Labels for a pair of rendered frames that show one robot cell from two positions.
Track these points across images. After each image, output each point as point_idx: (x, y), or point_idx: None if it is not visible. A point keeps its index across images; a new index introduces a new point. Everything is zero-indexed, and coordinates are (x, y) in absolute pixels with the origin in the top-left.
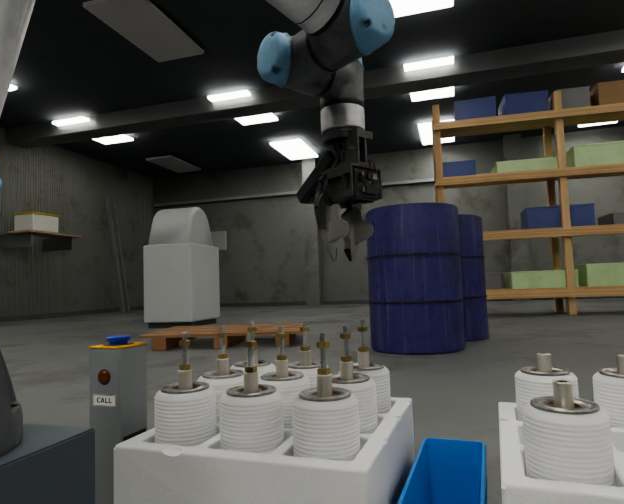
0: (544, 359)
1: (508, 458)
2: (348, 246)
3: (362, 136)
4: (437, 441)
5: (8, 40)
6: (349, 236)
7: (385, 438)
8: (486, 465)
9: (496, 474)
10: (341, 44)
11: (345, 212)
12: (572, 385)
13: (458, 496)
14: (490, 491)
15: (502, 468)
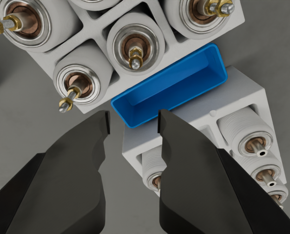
0: (255, 152)
1: (149, 144)
2: (162, 130)
3: None
4: (215, 51)
5: None
6: (161, 156)
7: (129, 87)
8: (287, 24)
9: (271, 40)
10: None
11: (183, 229)
12: None
13: (207, 55)
14: (239, 52)
15: (136, 147)
